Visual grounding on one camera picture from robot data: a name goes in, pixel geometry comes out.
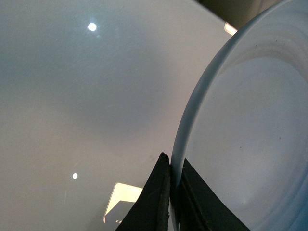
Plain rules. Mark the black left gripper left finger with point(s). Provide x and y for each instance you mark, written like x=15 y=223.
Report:
x=151 y=210

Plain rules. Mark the white ceramic plate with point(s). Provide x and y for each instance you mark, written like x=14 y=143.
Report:
x=245 y=127

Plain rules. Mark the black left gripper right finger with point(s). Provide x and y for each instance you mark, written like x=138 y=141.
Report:
x=200 y=209

